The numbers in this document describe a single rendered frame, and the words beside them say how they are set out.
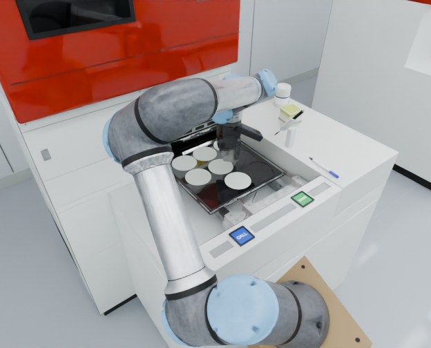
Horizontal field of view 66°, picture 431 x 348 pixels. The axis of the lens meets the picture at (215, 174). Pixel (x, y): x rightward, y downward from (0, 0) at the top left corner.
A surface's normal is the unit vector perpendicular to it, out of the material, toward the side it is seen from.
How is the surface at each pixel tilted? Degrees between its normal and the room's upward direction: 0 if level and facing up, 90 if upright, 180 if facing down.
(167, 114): 67
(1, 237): 0
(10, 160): 90
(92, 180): 90
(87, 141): 90
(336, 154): 0
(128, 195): 0
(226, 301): 40
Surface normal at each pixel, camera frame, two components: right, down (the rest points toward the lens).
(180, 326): -0.57, 0.14
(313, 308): 0.51, -0.51
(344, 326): -0.66, -0.36
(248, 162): 0.00, -0.77
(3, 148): 0.60, 0.50
